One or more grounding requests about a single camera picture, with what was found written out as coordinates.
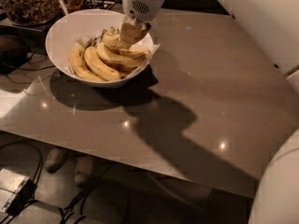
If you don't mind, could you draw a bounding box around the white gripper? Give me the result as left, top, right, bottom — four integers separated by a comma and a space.
118, 0, 164, 49

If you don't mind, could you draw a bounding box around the yellow banana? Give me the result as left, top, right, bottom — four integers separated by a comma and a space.
68, 42, 104, 82
96, 43, 146, 70
101, 31, 150, 59
84, 47, 121, 81

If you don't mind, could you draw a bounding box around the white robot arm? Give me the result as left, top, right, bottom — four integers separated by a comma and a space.
121, 0, 299, 224

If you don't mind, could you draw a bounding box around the white bowl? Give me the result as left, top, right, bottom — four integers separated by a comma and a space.
45, 9, 158, 89

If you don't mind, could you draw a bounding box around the dark round object left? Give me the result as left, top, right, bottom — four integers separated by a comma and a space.
0, 35, 31, 75

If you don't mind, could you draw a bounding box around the right white sock foot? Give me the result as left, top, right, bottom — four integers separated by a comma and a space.
75, 156, 93, 187

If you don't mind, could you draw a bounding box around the white sock foot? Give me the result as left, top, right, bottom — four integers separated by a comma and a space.
45, 147, 67, 174
75, 156, 93, 187

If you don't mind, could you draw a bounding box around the left white sock foot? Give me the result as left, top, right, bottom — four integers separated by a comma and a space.
45, 147, 67, 174

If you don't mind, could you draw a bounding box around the silver box on floor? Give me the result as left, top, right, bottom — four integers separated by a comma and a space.
0, 168, 29, 214

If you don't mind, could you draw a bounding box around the white spoon handle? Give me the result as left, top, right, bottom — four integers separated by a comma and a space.
58, 0, 68, 16

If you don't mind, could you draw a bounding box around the black floor cable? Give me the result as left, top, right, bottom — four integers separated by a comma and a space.
0, 141, 132, 224

